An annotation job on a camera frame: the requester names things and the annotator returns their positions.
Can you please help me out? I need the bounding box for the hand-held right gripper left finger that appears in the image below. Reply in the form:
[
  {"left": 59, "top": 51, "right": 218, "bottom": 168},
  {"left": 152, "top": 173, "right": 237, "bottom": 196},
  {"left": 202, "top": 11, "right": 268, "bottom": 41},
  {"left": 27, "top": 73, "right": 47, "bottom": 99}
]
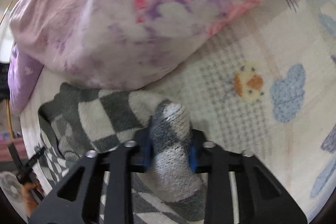
[{"left": 28, "top": 129, "right": 153, "bottom": 224}]

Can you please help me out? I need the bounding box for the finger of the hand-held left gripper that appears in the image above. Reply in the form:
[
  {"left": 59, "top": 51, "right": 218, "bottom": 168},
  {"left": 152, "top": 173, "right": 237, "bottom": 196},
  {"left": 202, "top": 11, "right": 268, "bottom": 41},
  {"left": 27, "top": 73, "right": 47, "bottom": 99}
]
[{"left": 7, "top": 142, "right": 46, "bottom": 202}]

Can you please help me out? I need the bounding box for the pink floral pillow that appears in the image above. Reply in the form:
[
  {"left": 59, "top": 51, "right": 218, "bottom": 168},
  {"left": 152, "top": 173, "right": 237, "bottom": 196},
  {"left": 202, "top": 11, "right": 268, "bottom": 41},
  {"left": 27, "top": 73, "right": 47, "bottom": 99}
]
[{"left": 9, "top": 0, "right": 319, "bottom": 90}]

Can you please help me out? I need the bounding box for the cream cartoon print bedsheet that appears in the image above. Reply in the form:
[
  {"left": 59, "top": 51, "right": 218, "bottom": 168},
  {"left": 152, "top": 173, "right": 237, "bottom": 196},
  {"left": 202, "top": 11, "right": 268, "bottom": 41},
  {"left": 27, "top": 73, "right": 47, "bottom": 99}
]
[{"left": 20, "top": 0, "right": 336, "bottom": 224}]

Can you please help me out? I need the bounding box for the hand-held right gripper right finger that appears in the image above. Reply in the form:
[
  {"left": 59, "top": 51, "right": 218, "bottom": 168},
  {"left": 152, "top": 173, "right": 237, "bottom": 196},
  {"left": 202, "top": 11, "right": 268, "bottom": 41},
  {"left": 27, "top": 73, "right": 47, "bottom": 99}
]
[{"left": 187, "top": 129, "right": 308, "bottom": 224}]

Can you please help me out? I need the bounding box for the purple pillow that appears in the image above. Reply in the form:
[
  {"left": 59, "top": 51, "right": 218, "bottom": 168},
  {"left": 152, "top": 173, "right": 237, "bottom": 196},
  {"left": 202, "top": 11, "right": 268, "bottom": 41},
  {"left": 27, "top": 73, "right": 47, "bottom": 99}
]
[{"left": 8, "top": 43, "right": 44, "bottom": 113}]

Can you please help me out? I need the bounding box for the person's left hand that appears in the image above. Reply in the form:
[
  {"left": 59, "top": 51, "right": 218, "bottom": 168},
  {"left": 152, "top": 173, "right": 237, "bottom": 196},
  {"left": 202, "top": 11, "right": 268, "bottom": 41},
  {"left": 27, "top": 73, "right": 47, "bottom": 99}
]
[{"left": 21, "top": 180, "right": 46, "bottom": 215}]

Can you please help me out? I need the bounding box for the grey white checkered garment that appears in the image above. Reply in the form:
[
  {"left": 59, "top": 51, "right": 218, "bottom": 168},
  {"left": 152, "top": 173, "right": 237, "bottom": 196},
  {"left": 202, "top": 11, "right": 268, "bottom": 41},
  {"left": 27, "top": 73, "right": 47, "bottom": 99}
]
[{"left": 38, "top": 83, "right": 208, "bottom": 224}]

